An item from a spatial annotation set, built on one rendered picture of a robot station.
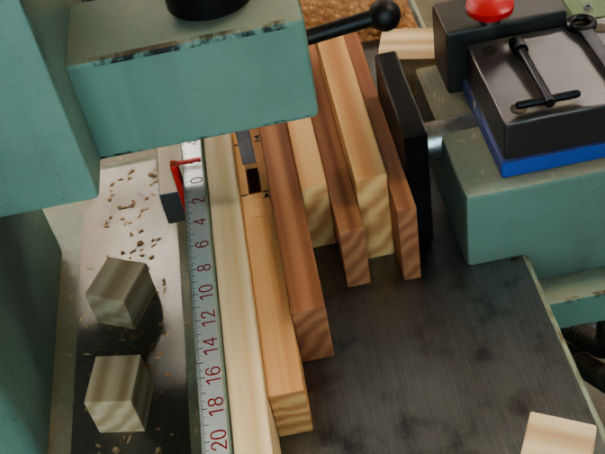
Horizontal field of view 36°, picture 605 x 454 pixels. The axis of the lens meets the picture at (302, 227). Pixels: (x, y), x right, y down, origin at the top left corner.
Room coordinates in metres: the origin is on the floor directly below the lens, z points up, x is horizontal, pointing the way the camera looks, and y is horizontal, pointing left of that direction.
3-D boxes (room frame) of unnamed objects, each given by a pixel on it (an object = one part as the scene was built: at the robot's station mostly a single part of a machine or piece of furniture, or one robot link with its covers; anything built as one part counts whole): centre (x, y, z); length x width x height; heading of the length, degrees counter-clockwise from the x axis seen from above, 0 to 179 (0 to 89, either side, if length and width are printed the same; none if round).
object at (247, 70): (0.48, 0.05, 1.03); 0.14 x 0.07 x 0.09; 90
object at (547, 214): (0.46, -0.17, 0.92); 0.15 x 0.13 x 0.09; 0
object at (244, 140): (0.48, 0.03, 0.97); 0.01 x 0.01 x 0.05; 0
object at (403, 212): (0.50, -0.06, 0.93); 0.22 x 0.01 x 0.06; 0
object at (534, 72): (0.44, -0.15, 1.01); 0.07 x 0.04 x 0.01; 0
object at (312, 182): (0.51, -0.01, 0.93); 0.16 x 0.02 x 0.06; 0
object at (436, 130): (0.46, -0.11, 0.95); 0.09 x 0.07 x 0.09; 0
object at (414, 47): (0.60, -0.11, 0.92); 0.05 x 0.04 x 0.04; 72
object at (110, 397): (0.41, 0.15, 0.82); 0.04 x 0.03 x 0.04; 169
